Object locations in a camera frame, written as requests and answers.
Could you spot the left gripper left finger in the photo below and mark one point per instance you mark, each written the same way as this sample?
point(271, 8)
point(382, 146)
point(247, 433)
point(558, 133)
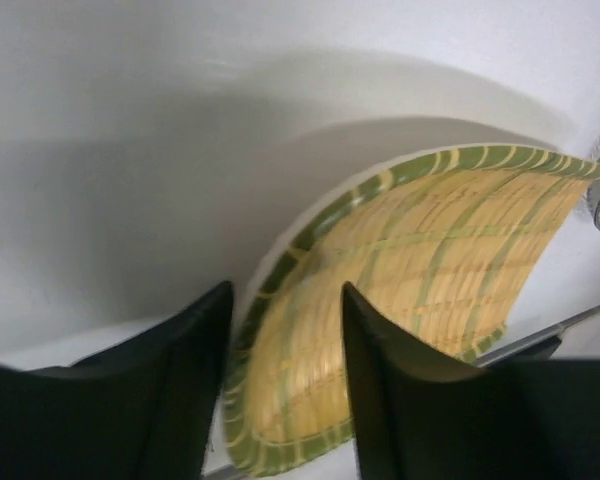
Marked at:
point(142, 409)

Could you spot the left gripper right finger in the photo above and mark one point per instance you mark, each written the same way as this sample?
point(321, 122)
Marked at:
point(421, 414)

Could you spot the bamboo woven tray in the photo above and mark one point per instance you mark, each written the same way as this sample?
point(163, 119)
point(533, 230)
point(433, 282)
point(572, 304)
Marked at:
point(441, 242)

